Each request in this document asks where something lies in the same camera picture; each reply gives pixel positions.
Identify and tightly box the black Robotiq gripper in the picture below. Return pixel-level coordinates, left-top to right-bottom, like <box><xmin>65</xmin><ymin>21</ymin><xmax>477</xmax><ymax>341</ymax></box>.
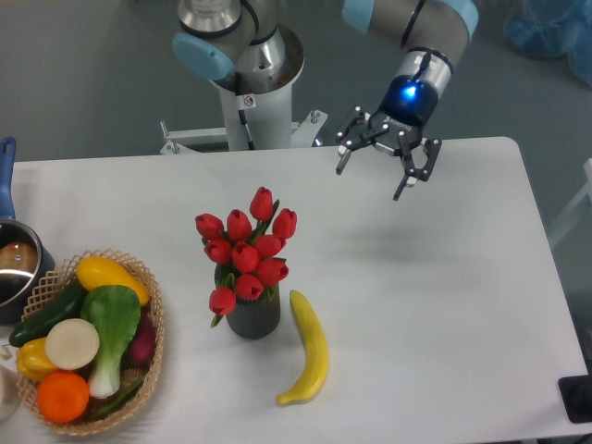
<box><xmin>336</xmin><ymin>76</ymin><xmax>442</xmax><ymax>202</ymax></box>

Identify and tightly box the red tulip bouquet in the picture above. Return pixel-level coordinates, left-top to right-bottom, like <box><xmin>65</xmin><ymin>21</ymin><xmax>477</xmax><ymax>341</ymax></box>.
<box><xmin>194</xmin><ymin>186</ymin><xmax>299</xmax><ymax>329</ymax></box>

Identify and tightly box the dark grey ribbed vase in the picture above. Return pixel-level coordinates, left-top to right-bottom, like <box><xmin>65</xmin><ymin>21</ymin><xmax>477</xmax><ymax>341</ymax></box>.
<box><xmin>209</xmin><ymin>265</ymin><xmax>280</xmax><ymax>339</ymax></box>

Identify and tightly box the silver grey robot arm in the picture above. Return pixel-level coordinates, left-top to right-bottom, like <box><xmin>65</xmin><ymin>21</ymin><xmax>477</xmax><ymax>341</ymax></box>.
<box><xmin>172</xmin><ymin>1</ymin><xmax>478</xmax><ymax>188</ymax></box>

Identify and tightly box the blue plastic bag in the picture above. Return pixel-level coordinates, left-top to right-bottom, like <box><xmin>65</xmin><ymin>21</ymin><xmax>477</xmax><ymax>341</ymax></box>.
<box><xmin>503</xmin><ymin>1</ymin><xmax>591</xmax><ymax>85</ymax></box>

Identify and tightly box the yellow plastic banana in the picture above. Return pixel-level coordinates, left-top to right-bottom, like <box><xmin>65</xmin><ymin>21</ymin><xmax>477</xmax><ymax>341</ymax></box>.
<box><xmin>276</xmin><ymin>290</ymin><xmax>329</xmax><ymax>406</ymax></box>

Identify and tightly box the black device at table edge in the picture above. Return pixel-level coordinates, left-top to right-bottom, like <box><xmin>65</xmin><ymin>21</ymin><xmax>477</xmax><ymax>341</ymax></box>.
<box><xmin>558</xmin><ymin>375</ymin><xmax>591</xmax><ymax>424</ymax></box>

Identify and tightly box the green bok choy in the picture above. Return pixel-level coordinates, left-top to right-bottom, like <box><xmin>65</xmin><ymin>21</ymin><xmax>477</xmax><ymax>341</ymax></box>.
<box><xmin>80</xmin><ymin>285</ymin><xmax>141</xmax><ymax>399</ymax></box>

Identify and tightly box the yellow squash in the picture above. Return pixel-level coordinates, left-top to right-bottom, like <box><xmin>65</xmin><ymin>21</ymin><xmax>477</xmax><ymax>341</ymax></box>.
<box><xmin>76</xmin><ymin>255</ymin><xmax>150</xmax><ymax>306</ymax></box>

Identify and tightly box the purple red onion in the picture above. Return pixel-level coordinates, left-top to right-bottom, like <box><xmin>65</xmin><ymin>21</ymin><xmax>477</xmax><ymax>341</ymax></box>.
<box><xmin>128</xmin><ymin>312</ymin><xmax>156</xmax><ymax>364</ymax></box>

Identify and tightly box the dark green cucumber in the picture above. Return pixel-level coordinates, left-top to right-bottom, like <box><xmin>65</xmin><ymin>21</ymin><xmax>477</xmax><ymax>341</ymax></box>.
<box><xmin>8</xmin><ymin>278</ymin><xmax>88</xmax><ymax>348</ymax></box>

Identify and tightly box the woven wicker basket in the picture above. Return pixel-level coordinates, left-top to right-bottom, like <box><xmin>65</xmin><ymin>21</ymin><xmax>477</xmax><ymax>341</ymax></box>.
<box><xmin>18</xmin><ymin>249</ymin><xmax>165</xmax><ymax>437</ymax></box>

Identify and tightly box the white round radish slice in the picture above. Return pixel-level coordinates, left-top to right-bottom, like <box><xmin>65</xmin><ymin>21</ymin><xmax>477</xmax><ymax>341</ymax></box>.
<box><xmin>45</xmin><ymin>318</ymin><xmax>100</xmax><ymax>370</ymax></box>

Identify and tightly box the green chili pepper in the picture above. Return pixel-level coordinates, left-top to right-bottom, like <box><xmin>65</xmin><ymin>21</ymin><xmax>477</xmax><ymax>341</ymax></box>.
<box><xmin>87</xmin><ymin>378</ymin><xmax>143</xmax><ymax>422</ymax></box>

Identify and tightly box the orange fruit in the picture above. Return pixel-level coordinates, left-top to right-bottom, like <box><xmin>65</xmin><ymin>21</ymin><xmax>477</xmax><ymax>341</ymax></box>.
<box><xmin>36</xmin><ymin>371</ymin><xmax>90</xmax><ymax>424</ymax></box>

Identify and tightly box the yellow bell pepper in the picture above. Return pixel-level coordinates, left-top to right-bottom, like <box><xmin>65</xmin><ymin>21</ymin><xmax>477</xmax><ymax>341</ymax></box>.
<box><xmin>17</xmin><ymin>338</ymin><xmax>58</xmax><ymax>382</ymax></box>

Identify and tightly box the small garlic piece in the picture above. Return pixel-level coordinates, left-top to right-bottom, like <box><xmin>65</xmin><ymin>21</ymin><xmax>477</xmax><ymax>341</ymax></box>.
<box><xmin>0</xmin><ymin>345</ymin><xmax>12</xmax><ymax>361</ymax></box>

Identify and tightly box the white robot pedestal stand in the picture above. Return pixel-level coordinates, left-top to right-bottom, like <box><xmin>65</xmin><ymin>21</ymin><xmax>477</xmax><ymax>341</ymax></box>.
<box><xmin>160</xmin><ymin>80</ymin><xmax>328</xmax><ymax>154</ymax></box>

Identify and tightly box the white frame at right edge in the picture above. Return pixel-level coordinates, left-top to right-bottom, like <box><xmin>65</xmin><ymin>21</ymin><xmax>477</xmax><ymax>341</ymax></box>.
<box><xmin>548</xmin><ymin>158</ymin><xmax>591</xmax><ymax>249</ymax></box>

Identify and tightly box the blue handled saucepan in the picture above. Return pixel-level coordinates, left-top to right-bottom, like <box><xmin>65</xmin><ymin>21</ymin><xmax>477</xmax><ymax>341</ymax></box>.
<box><xmin>1</xmin><ymin>137</ymin><xmax>55</xmax><ymax>326</ymax></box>

